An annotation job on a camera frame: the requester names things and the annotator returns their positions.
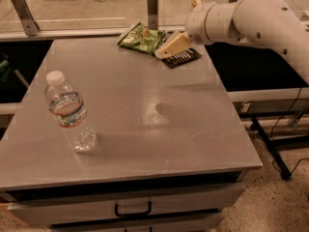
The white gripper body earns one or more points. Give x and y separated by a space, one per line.
197 25

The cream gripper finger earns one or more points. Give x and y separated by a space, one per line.
195 3
176 43

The green jalapeno chip bag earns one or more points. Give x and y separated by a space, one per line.
140 37

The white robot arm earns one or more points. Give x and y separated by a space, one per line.
257 23

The clear plastic water bottle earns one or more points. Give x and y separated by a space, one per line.
66 106

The green object at left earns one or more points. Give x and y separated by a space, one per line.
5 69

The black metal stand leg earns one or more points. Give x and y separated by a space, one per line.
285 173

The lower grey drawer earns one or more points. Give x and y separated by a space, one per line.
196 222

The grey drawer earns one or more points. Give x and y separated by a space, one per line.
166 201
196 222

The upper grey drawer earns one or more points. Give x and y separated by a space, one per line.
166 201

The middle metal railing bracket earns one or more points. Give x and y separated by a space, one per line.
152 6

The left metal railing bracket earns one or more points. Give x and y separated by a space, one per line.
29 25

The black drawer handle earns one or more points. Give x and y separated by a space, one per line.
132 209

